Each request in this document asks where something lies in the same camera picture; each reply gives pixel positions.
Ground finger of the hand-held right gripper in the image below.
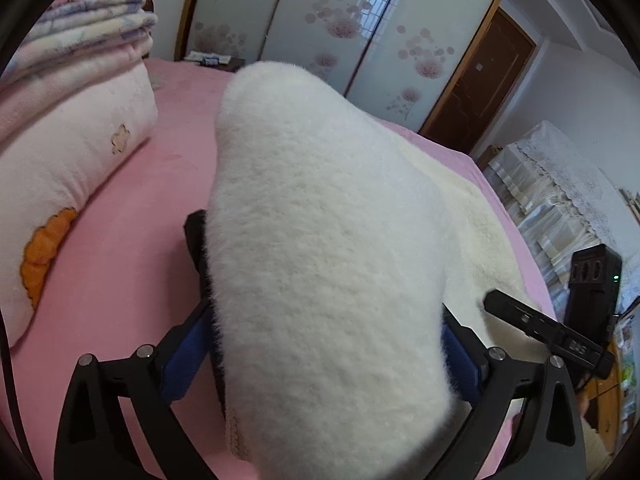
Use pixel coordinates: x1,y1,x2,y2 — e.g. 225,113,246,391
484,288,613,381

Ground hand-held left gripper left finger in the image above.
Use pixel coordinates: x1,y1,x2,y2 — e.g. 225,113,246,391
52,304,217,480

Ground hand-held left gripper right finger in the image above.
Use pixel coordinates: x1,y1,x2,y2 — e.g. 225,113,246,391
440,304,587,480

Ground white fluffy cardigan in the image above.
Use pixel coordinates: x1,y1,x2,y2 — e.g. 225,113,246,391
202,60,548,480

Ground lace-covered furniture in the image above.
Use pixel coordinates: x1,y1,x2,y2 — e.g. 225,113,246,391
480,120,640,321

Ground wooden cabinet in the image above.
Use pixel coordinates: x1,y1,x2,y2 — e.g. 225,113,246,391
582,305,640,461

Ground pink pillow with orange flower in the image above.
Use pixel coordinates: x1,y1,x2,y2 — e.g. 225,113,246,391
0,62,160,351

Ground brown wooden door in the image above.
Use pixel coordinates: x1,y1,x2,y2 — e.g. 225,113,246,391
417,7,538,156

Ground folded pastel striped quilt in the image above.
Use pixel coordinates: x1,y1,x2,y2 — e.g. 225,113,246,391
0,0,160,146

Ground sliding floral wardrobe doors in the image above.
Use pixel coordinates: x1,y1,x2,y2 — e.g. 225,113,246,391
172,0,516,133

